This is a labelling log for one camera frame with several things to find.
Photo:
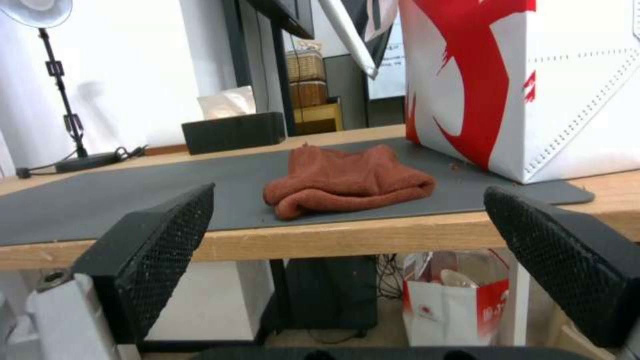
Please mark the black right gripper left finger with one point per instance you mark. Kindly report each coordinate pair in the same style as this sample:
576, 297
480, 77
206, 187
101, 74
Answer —
150, 258

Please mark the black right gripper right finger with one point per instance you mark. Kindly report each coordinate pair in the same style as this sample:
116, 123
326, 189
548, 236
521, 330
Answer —
565, 255

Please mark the small red and white paper bag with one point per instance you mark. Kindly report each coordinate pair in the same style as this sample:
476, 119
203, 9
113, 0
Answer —
455, 300

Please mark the red and white takeout bag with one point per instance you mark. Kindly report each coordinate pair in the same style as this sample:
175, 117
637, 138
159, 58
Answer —
520, 86

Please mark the folded orange-brown towel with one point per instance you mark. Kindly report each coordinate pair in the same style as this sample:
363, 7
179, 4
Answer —
347, 183

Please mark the dark grey desk mat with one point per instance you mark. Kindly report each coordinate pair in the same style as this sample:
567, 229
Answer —
240, 187

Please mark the black tissue box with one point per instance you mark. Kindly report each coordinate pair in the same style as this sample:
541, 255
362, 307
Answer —
234, 131

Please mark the black computer tower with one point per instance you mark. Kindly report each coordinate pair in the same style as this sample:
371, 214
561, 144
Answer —
330, 296

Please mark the white lamp on black stand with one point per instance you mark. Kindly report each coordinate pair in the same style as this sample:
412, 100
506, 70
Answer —
57, 93

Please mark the yellow wooden cabinet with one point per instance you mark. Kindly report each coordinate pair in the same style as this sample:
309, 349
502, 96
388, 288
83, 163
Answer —
317, 119

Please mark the woven wicker basket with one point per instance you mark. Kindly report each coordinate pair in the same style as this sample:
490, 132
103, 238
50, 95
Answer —
306, 65

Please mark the black monitor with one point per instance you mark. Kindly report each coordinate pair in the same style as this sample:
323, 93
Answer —
285, 17

